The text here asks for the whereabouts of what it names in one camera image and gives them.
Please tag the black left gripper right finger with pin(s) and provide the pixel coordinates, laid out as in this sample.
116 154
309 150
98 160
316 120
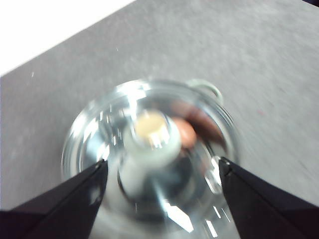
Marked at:
261 206

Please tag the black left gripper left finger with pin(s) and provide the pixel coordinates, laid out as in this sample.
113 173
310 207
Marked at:
59 206

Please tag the brown egg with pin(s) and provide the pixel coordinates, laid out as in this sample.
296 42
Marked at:
187 133

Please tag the sage green electric cooking pot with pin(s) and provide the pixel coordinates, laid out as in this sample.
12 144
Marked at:
216 92

